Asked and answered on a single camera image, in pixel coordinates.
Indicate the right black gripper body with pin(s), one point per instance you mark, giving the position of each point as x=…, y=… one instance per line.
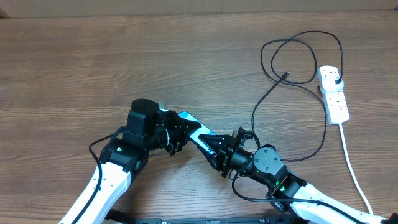
x=236, y=157

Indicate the Samsung Galaxy smartphone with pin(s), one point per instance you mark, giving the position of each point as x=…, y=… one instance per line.
x=194, y=135

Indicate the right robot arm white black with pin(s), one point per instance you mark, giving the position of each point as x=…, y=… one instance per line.
x=285, y=190

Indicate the white charger plug adapter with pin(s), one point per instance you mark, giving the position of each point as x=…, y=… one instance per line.
x=329, y=85

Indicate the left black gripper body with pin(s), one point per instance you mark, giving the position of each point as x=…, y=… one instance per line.
x=174, y=137

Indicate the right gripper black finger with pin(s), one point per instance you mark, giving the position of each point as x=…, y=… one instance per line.
x=209, y=155
x=214, y=142

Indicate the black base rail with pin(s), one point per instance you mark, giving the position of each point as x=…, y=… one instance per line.
x=118, y=217

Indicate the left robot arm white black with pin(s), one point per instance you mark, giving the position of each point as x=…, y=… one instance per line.
x=125, y=155

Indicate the white power strip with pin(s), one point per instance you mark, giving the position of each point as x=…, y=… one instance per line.
x=335, y=103

